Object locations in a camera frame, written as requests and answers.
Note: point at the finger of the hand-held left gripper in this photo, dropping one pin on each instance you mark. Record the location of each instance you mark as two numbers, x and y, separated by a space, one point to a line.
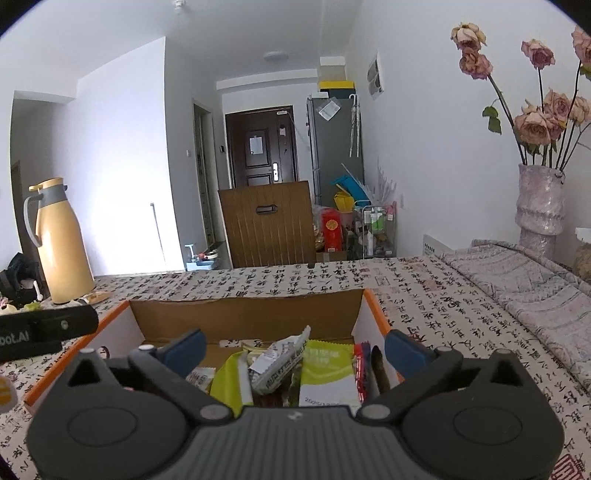
69 321

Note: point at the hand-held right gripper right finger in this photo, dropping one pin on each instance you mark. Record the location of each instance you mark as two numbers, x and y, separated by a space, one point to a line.
408 353

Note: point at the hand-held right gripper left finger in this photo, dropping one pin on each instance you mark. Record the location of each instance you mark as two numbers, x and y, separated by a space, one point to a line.
182 350

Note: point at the orange cardboard box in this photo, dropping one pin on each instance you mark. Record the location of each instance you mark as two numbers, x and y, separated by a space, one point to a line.
231 314

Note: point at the printed tablecloth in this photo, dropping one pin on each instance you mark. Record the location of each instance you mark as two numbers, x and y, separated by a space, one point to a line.
415 286

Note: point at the black bag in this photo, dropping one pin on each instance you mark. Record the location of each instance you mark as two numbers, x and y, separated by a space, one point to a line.
18 272

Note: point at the yellow thermos jug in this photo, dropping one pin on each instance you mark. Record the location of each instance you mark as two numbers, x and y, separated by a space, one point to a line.
62 249

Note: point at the metal storage cart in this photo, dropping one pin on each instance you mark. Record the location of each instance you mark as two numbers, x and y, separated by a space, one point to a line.
379 230

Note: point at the folded grey patterned cloth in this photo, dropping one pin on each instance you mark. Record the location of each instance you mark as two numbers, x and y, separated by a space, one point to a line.
531 286

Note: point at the red gift box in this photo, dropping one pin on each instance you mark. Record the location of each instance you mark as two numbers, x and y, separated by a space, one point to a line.
333 230

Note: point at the wooden chair back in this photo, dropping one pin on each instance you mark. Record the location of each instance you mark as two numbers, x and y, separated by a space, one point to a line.
268 230

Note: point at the yellow bag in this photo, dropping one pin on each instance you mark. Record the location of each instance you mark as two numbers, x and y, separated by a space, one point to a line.
344 202

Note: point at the clear wrapped bouquet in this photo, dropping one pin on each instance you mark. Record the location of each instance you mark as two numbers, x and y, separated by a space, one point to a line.
384 184

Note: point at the grey side door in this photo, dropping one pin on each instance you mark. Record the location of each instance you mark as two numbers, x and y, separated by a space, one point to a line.
205 175

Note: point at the blue folder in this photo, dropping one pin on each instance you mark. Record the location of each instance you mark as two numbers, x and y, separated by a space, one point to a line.
351 184

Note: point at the pink ribbed vase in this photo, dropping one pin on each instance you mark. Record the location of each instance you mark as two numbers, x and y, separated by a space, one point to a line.
540 207

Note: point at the beige woven basket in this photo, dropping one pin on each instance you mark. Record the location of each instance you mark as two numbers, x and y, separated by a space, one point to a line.
584 258

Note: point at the grey refrigerator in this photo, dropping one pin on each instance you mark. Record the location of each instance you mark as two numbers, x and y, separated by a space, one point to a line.
334 147

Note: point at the white folded umbrella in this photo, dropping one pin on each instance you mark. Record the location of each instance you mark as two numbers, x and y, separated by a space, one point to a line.
354 127

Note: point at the dark brown entrance door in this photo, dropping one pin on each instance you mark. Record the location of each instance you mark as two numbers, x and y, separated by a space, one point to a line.
258 129

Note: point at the paper sheet on refrigerator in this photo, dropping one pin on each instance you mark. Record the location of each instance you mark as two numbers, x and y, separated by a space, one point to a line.
329 110

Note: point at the dried pink roses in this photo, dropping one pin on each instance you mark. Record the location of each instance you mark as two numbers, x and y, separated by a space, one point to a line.
535 127

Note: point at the yellow box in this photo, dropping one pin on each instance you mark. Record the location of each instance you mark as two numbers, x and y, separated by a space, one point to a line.
337 86

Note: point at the white cardboard box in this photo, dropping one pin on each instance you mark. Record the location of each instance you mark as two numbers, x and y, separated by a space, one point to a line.
332 69

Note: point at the round ceiling lamp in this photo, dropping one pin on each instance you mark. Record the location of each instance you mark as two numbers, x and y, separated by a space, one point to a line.
276 56

